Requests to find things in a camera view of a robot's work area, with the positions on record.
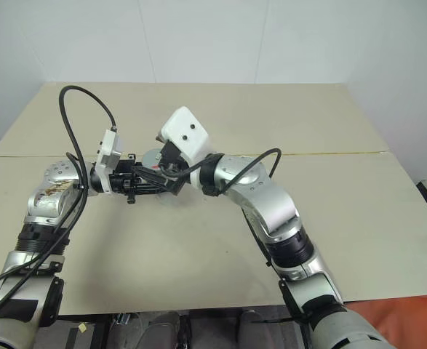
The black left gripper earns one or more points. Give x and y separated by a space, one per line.
123 180

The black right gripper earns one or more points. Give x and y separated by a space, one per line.
172 157

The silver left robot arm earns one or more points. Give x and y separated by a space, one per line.
40 203

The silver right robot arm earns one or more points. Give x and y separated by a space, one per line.
271 203

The grey rounded shape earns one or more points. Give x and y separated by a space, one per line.
166 329

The yellow tag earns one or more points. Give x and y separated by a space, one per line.
83 328

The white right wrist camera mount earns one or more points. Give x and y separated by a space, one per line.
184 125

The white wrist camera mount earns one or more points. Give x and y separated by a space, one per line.
184 125
107 145

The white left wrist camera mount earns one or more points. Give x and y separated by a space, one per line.
107 145

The small metal bracket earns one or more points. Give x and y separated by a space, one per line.
122 318

